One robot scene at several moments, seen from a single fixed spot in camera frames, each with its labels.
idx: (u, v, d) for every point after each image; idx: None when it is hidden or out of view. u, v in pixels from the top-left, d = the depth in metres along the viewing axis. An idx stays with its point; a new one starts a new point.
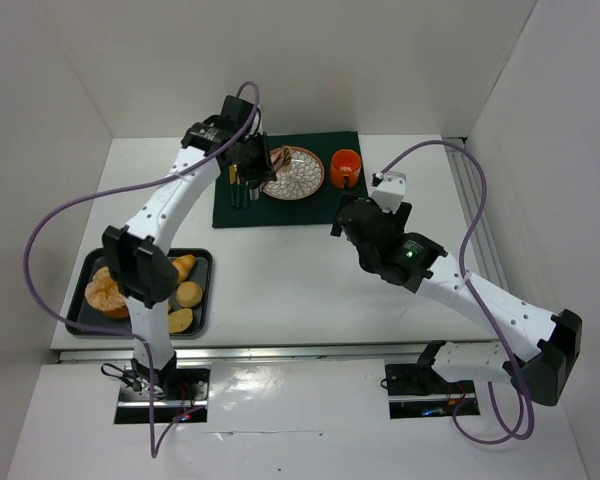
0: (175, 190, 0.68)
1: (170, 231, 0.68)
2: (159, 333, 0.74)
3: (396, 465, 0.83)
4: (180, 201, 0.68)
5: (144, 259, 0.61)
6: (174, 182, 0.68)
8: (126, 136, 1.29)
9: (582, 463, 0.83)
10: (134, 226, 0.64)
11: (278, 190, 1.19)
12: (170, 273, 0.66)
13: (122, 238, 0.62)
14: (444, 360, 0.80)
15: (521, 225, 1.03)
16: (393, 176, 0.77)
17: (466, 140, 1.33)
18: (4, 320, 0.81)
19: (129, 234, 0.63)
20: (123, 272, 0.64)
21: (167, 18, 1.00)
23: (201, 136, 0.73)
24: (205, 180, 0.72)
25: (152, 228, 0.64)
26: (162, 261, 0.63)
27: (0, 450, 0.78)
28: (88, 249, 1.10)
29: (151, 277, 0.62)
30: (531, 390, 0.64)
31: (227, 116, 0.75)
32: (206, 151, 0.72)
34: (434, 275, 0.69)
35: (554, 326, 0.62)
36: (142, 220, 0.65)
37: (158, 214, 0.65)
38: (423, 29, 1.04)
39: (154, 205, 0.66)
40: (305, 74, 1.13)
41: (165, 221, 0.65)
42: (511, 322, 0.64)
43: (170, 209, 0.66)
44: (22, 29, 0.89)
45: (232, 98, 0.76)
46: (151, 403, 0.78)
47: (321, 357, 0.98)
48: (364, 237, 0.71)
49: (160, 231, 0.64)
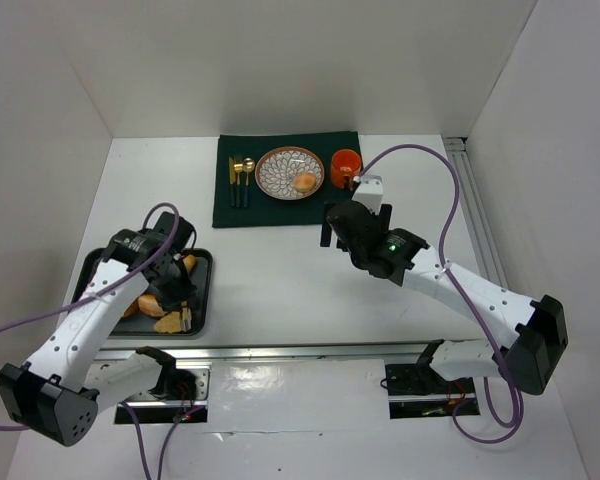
0: (91, 314, 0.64)
1: (85, 362, 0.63)
2: (127, 386, 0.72)
3: (396, 465, 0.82)
4: (96, 325, 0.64)
5: (45, 403, 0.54)
6: (91, 305, 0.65)
8: (127, 136, 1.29)
9: (583, 463, 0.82)
10: (38, 363, 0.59)
11: (278, 190, 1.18)
12: (84, 409, 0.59)
13: (22, 378, 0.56)
14: (441, 357, 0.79)
15: (521, 224, 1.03)
16: (371, 179, 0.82)
17: (466, 140, 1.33)
18: (4, 320, 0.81)
19: (32, 374, 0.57)
20: (23, 417, 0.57)
21: (167, 19, 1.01)
23: (127, 246, 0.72)
24: (127, 297, 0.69)
25: (59, 364, 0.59)
26: (69, 403, 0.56)
27: (1, 450, 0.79)
28: (88, 248, 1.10)
29: (56, 419, 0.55)
30: (516, 378, 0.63)
31: (160, 230, 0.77)
32: (129, 265, 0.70)
34: (416, 266, 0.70)
35: (532, 311, 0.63)
36: (49, 356, 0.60)
37: (68, 346, 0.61)
38: (423, 28, 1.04)
39: (64, 335, 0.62)
40: (304, 73, 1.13)
41: (76, 354, 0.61)
42: (490, 307, 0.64)
43: (82, 338, 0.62)
44: (21, 30, 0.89)
45: (167, 214, 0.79)
46: (128, 405, 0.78)
47: (320, 357, 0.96)
48: (352, 234, 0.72)
49: (69, 365, 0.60)
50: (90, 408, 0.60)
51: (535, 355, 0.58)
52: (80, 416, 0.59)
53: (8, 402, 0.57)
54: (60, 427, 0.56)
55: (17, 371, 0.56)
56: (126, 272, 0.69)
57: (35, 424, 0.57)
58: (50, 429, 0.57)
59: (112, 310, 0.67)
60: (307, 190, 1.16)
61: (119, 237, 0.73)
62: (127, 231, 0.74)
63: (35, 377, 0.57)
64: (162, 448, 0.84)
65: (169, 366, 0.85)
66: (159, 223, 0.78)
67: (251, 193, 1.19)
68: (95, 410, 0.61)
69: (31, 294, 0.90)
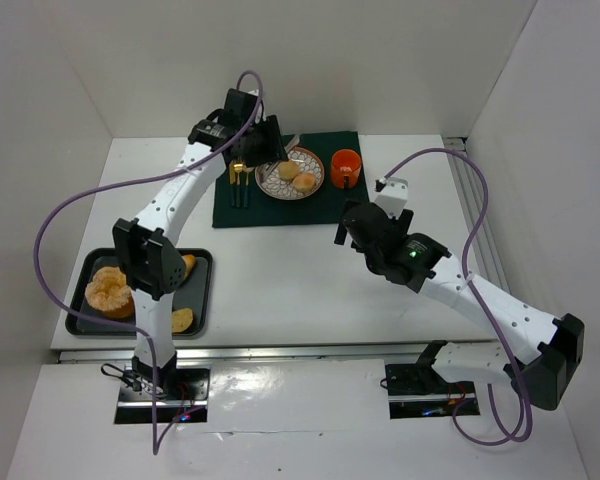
0: (184, 183, 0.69)
1: (178, 225, 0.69)
2: (163, 329, 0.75)
3: (396, 465, 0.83)
4: (188, 195, 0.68)
5: (153, 251, 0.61)
6: (183, 177, 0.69)
8: (127, 136, 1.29)
9: (582, 462, 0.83)
10: (143, 219, 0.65)
11: (278, 190, 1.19)
12: (178, 264, 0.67)
13: (132, 229, 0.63)
14: (444, 360, 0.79)
15: (521, 224, 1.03)
16: (396, 182, 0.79)
17: (466, 140, 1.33)
18: (4, 319, 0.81)
19: (139, 226, 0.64)
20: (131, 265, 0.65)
21: (167, 19, 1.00)
23: (208, 132, 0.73)
24: (213, 174, 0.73)
25: (161, 220, 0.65)
26: (169, 254, 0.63)
27: (0, 451, 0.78)
28: (89, 248, 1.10)
29: (160, 268, 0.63)
30: (532, 392, 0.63)
31: (231, 109, 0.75)
32: (212, 146, 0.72)
34: (436, 275, 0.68)
35: (556, 330, 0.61)
36: (151, 213, 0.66)
37: (166, 208, 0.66)
38: (423, 27, 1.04)
39: (163, 198, 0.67)
40: (305, 72, 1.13)
41: (173, 214, 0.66)
42: (512, 324, 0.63)
43: (178, 202, 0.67)
44: (19, 28, 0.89)
45: (234, 91, 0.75)
46: (154, 403, 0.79)
47: (320, 357, 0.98)
48: (369, 238, 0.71)
49: (169, 224, 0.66)
50: (181, 266, 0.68)
51: (556, 375, 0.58)
52: (174, 270, 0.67)
53: (117, 252, 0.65)
54: (160, 277, 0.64)
55: (127, 224, 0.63)
56: (209, 152, 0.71)
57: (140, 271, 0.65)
58: (154, 276, 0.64)
59: (200, 184, 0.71)
60: (307, 190, 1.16)
61: (201, 124, 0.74)
62: (204, 119, 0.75)
63: (144, 228, 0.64)
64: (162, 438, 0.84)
65: (173, 356, 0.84)
66: (230, 101, 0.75)
67: (251, 193, 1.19)
68: (184, 271, 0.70)
69: (32, 293, 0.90)
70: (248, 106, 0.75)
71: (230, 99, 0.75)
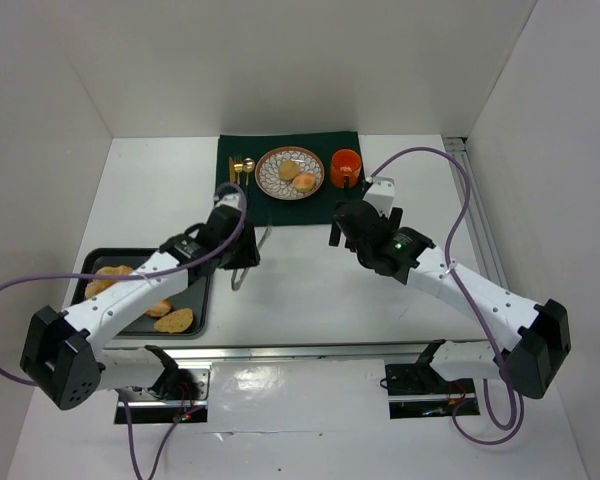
0: (134, 289, 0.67)
1: (114, 329, 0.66)
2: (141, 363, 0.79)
3: (395, 464, 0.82)
4: (133, 303, 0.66)
5: (65, 355, 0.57)
6: (137, 281, 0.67)
8: (127, 136, 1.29)
9: (582, 463, 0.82)
10: (73, 314, 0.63)
11: (278, 190, 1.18)
12: (86, 378, 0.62)
13: (52, 324, 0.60)
14: (442, 357, 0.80)
15: (521, 224, 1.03)
16: (382, 182, 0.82)
17: (466, 140, 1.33)
18: (3, 319, 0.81)
19: (64, 322, 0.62)
20: (36, 363, 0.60)
21: (167, 18, 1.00)
23: (181, 247, 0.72)
24: (169, 288, 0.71)
25: (92, 321, 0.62)
26: (81, 365, 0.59)
27: (0, 450, 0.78)
28: (88, 248, 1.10)
29: (65, 376, 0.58)
30: (518, 382, 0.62)
31: (211, 228, 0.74)
32: (179, 261, 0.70)
34: (420, 265, 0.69)
35: (536, 315, 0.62)
36: (87, 311, 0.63)
37: (104, 309, 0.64)
38: (423, 26, 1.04)
39: (105, 299, 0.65)
40: (304, 72, 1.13)
41: (109, 318, 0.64)
42: (493, 309, 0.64)
43: (119, 308, 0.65)
44: (19, 29, 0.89)
45: (219, 211, 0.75)
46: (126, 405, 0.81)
47: (320, 357, 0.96)
48: (357, 232, 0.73)
49: (99, 327, 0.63)
50: (92, 380, 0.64)
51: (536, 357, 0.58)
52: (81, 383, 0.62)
53: (26, 346, 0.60)
54: (61, 388, 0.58)
55: (50, 316, 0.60)
56: (174, 266, 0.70)
57: (42, 374, 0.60)
58: (55, 384, 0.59)
59: (153, 294, 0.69)
60: (307, 190, 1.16)
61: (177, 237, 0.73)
62: (183, 232, 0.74)
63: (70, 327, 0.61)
64: (162, 441, 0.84)
65: (170, 363, 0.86)
66: (211, 220, 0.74)
67: (251, 193, 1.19)
68: (91, 387, 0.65)
69: (31, 294, 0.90)
70: (229, 228, 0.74)
71: (214, 217, 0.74)
